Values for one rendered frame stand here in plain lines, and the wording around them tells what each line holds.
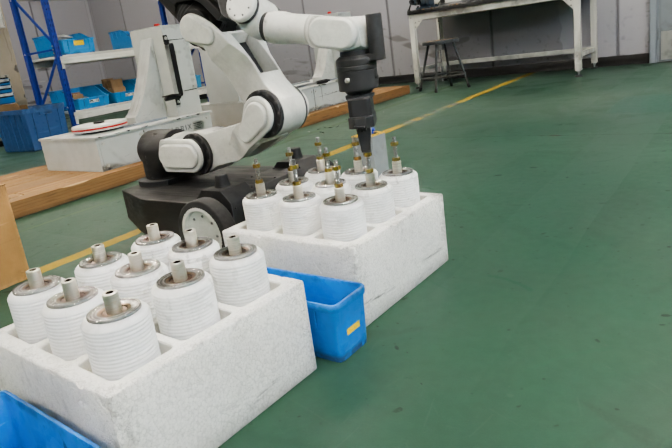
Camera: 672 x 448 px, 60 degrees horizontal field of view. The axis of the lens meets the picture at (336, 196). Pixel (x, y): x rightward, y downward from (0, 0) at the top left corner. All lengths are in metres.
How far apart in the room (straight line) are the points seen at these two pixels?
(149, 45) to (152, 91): 0.27
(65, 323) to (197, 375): 0.21
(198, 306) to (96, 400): 0.19
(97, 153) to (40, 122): 2.49
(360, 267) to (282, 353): 0.26
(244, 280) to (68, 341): 0.28
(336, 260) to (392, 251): 0.15
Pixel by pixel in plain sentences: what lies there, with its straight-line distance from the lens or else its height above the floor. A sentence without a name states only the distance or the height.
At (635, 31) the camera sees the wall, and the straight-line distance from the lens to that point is 6.18.
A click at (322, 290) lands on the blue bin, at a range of 1.21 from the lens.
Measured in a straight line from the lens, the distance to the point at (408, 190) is 1.40.
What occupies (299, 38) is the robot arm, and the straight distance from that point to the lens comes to 1.33.
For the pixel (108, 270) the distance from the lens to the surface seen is 1.11.
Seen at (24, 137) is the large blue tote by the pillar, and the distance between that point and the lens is 5.77.
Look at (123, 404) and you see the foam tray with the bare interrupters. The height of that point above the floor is 0.16.
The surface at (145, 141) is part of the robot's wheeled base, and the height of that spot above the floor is 0.33.
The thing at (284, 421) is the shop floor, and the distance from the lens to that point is 1.02.
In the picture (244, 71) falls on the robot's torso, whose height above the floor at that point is 0.53.
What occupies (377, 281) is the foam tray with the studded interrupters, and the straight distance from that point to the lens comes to 1.25.
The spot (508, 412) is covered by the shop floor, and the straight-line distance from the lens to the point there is 0.99.
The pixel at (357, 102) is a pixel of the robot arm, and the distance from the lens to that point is 1.26.
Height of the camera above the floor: 0.58
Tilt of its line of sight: 15 degrees down
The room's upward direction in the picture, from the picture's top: 8 degrees counter-clockwise
